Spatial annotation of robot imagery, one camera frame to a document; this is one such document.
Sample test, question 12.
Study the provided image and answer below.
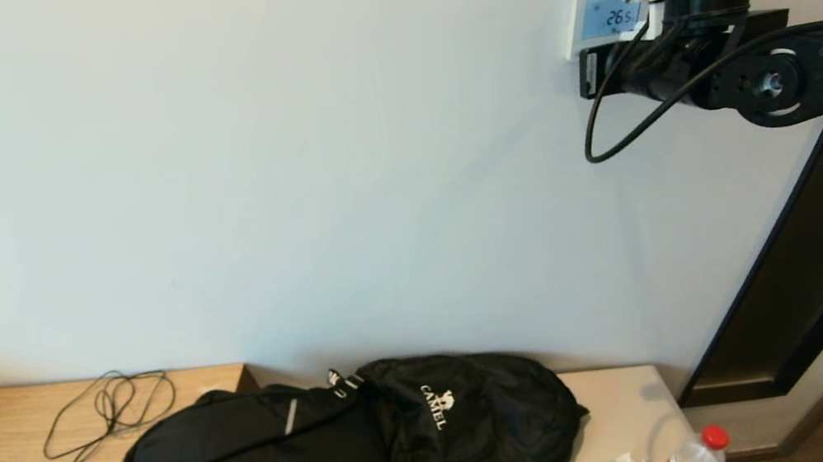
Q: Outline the white wall thermostat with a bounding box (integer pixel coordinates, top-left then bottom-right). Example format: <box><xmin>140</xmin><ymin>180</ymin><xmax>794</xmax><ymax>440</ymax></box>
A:
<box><xmin>557</xmin><ymin>0</ymin><xmax>659</xmax><ymax>62</ymax></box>

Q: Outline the black Camel logo backpack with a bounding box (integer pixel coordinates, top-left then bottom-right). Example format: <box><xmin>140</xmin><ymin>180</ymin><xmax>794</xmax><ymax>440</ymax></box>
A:
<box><xmin>326</xmin><ymin>328</ymin><xmax>597</xmax><ymax>462</ymax></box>

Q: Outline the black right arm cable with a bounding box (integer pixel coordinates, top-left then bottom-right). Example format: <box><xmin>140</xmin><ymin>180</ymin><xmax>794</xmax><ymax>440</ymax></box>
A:
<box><xmin>565</xmin><ymin>0</ymin><xmax>823</xmax><ymax>166</ymax></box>

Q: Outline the black mouse cable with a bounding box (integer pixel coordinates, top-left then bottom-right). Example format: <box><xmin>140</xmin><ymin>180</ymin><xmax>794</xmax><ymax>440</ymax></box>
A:
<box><xmin>17</xmin><ymin>361</ymin><xmax>189</xmax><ymax>462</ymax></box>

